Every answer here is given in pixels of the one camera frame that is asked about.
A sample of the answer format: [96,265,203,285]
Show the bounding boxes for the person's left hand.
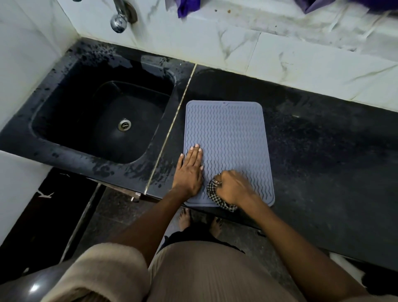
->
[172,144,204,198]

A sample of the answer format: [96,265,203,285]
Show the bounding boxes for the person's right hand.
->
[212,170,257,208]

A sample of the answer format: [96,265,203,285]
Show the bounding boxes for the black white checkered cloth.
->
[207,178,238,213]

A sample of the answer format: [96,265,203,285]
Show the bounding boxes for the grey ribbed silicone mat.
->
[183,100,275,208]

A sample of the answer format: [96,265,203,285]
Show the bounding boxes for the person's left forearm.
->
[109,186,191,268]

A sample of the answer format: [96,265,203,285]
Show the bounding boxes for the person's right forearm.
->
[237,194,370,302]

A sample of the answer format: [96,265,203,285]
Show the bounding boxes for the person's right foot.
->
[209,217,223,238]

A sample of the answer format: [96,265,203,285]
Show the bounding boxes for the person's foot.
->
[178,208,192,231]
[209,217,223,238]

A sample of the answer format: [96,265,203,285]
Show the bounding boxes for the person's left foot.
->
[178,208,192,231]

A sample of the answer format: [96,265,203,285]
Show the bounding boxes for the person's black trousers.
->
[159,222,244,253]

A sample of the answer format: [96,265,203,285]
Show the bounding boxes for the black kitchen sink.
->
[0,39,196,194]

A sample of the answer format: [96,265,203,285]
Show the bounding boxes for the person's beige ribbed shirt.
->
[40,240,299,302]

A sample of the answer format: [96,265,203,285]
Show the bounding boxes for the purple cloth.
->
[294,0,398,14]
[165,0,199,18]

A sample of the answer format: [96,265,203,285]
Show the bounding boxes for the chrome wall tap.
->
[110,0,138,34]

